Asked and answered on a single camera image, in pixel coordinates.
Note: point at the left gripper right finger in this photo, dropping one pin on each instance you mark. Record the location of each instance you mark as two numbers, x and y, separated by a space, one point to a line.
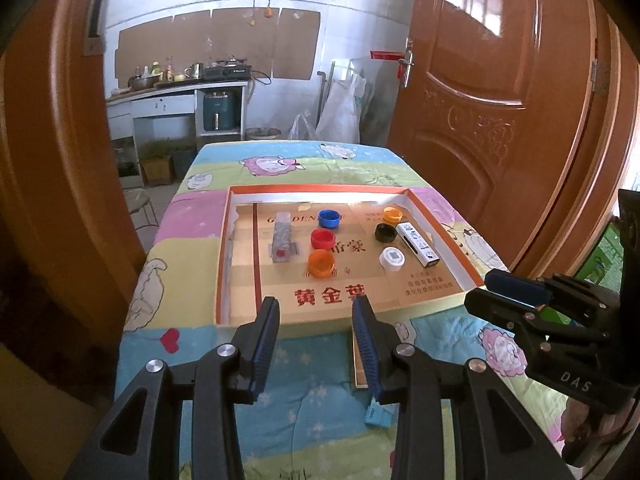
376 342

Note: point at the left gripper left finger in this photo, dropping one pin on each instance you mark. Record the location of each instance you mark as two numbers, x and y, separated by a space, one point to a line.
255 342

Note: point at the gold rectangular box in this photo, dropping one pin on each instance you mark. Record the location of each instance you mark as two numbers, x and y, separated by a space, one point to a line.
360 379

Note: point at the teal cosmetic tube box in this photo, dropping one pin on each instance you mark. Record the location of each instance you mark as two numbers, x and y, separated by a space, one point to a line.
380 415

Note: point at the white jar lid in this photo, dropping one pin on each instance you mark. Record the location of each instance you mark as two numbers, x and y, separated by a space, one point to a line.
392 259

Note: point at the white hello kitty box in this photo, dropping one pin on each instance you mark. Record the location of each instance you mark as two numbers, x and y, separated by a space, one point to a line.
417 244

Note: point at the orange bottle cap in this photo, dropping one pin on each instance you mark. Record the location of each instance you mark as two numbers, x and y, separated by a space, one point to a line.
392 215
321 263

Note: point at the black bottle cap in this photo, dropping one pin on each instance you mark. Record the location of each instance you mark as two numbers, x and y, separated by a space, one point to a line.
385 233

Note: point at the red bottle cap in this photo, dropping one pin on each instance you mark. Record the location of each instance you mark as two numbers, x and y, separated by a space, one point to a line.
322 239

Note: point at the blue bottle cap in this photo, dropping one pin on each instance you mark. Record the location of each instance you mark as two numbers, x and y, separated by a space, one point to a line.
329 219

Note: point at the person right hand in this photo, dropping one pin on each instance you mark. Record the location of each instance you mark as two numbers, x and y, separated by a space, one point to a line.
581 427

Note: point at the orange shallow cardboard tray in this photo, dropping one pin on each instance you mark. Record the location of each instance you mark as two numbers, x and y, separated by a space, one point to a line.
308 305

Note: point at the white bucket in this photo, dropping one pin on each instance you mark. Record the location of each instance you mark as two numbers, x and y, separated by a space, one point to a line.
262 133

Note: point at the white plastic sack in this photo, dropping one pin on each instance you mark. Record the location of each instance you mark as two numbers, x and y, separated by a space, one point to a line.
340 118

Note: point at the teal air fryer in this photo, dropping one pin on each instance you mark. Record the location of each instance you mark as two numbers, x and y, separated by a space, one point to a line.
220 110

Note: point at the white kitchen counter cabinet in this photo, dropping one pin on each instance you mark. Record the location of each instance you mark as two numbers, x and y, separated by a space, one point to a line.
175 113

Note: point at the brown wooden door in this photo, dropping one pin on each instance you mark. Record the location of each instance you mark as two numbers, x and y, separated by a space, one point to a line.
493 106

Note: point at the black gas stove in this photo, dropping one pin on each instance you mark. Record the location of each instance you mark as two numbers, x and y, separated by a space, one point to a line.
227 70

